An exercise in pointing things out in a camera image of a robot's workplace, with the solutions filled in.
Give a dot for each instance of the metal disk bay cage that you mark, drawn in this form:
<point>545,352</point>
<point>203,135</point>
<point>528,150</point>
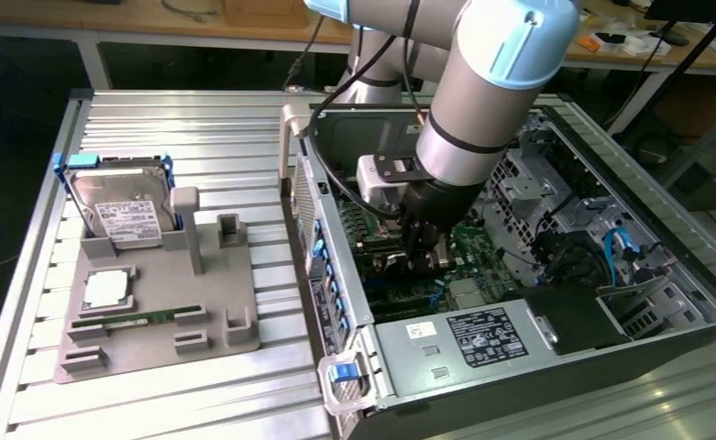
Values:
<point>529,188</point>

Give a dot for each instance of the silver chipset heatsink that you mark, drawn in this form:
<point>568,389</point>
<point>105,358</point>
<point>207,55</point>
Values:
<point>470,289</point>

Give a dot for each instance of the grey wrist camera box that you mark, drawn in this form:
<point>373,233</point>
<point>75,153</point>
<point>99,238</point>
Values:
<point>376,183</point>

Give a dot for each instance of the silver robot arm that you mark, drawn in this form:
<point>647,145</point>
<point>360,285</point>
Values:
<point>473,105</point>

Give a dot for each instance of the black tripod pole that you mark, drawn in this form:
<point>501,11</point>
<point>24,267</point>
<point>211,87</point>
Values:
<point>669,69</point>

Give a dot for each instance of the black open PC case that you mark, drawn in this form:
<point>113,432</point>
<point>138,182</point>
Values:
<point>639,366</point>

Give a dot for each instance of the black monitor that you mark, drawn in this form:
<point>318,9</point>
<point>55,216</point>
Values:
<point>700,9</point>

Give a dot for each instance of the green RAM stick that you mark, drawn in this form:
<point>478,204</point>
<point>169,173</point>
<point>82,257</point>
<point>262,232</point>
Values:
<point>143,317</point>

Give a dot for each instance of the silver power supply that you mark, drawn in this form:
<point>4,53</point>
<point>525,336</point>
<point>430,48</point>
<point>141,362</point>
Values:
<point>418,362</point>

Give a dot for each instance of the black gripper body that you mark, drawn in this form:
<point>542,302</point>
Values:
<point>440,204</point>

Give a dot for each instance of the grey parts rack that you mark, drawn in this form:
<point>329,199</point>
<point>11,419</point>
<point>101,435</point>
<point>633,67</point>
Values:
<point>162,293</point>

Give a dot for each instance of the wooden desk white frame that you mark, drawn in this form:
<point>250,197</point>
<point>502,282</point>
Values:
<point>150,27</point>
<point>700,55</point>

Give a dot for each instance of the green Dell motherboard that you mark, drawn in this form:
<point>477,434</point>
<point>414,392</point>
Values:
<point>486,275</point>

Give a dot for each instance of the silver CPU chip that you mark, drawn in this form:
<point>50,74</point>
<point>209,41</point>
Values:
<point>107,289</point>

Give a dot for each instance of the white plastic part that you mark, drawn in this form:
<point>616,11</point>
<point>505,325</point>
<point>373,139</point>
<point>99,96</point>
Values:
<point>632,43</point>

